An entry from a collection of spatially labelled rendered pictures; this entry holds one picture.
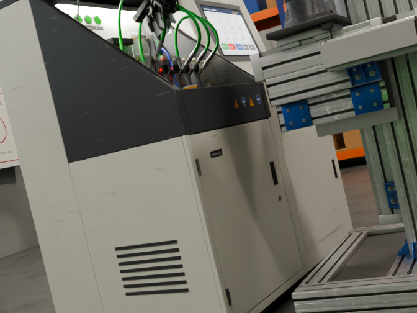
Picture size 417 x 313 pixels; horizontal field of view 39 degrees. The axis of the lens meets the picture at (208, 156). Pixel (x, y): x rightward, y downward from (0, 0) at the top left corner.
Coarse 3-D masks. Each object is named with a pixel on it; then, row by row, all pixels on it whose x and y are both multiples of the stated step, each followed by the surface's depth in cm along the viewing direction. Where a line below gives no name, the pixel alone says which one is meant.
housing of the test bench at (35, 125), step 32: (0, 32) 241; (32, 32) 232; (0, 64) 244; (32, 64) 234; (32, 96) 237; (32, 128) 240; (32, 160) 243; (64, 160) 233; (32, 192) 245; (64, 192) 236; (64, 224) 238; (64, 256) 241; (64, 288) 244; (96, 288) 234
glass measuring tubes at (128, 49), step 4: (108, 40) 258; (112, 40) 257; (116, 40) 258; (124, 40) 263; (128, 40) 266; (132, 40) 268; (116, 44) 259; (124, 44) 264; (128, 44) 266; (132, 44) 268; (124, 48) 264; (128, 48) 267; (128, 52) 268; (132, 52) 268; (132, 56) 267
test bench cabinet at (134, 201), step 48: (96, 192) 227; (144, 192) 214; (192, 192) 203; (288, 192) 261; (96, 240) 230; (144, 240) 218; (192, 240) 206; (144, 288) 221; (192, 288) 209; (288, 288) 245
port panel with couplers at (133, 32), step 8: (128, 32) 273; (136, 32) 277; (144, 32) 283; (136, 40) 276; (144, 40) 282; (136, 48) 275; (144, 48) 281; (136, 56) 274; (144, 56) 280; (152, 64) 284
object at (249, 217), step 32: (224, 128) 224; (256, 128) 246; (224, 160) 220; (256, 160) 241; (224, 192) 216; (256, 192) 237; (224, 224) 212; (256, 224) 232; (288, 224) 255; (224, 256) 208; (256, 256) 227; (288, 256) 250; (256, 288) 223
